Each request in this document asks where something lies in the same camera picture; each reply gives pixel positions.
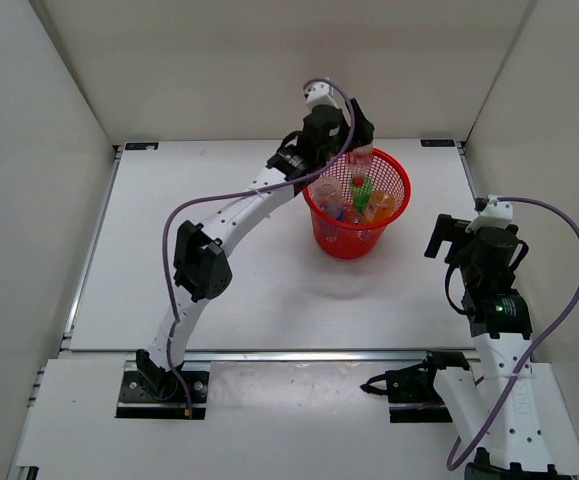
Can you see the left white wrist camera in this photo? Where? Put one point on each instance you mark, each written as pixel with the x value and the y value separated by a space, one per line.
pixel 319 93

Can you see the blue label clear bottle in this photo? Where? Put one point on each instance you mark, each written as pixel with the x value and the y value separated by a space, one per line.
pixel 327 197

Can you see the clear ribbed water bottle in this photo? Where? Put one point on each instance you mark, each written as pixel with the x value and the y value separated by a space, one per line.
pixel 352 217

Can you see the left black corner label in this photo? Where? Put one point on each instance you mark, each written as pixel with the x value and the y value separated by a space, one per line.
pixel 141 146

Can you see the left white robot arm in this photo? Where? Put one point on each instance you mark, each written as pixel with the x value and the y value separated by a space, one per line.
pixel 196 257

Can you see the red plastic mesh bin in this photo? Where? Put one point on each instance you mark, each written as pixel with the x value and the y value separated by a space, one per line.
pixel 334 236

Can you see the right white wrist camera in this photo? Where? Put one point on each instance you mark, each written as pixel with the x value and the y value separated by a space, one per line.
pixel 491 212

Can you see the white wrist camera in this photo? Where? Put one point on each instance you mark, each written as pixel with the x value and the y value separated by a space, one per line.
pixel 319 93
pixel 491 212

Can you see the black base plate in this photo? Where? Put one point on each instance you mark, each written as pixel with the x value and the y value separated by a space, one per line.
pixel 137 399
pixel 410 394

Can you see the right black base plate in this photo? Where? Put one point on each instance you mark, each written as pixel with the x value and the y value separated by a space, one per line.
pixel 410 394

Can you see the green soda bottle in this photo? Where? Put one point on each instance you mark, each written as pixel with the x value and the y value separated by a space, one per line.
pixel 361 188

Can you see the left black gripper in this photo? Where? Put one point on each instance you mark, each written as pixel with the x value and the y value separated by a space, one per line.
pixel 364 128

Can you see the red label clear bottle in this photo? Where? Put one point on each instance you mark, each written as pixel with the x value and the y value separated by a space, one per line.
pixel 358 162

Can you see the black corner label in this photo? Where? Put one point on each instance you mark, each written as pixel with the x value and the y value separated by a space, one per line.
pixel 141 146
pixel 437 143

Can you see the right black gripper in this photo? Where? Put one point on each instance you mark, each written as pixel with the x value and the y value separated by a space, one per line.
pixel 447 229

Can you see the aluminium table rail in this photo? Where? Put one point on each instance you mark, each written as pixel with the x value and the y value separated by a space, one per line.
pixel 288 300

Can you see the right black corner label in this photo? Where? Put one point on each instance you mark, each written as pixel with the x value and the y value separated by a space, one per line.
pixel 437 143

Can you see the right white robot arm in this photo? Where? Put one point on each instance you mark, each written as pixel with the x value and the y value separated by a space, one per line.
pixel 496 415

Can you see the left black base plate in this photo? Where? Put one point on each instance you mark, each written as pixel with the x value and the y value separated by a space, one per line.
pixel 137 399

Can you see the orange juice bottle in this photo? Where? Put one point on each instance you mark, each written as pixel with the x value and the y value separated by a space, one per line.
pixel 380 206

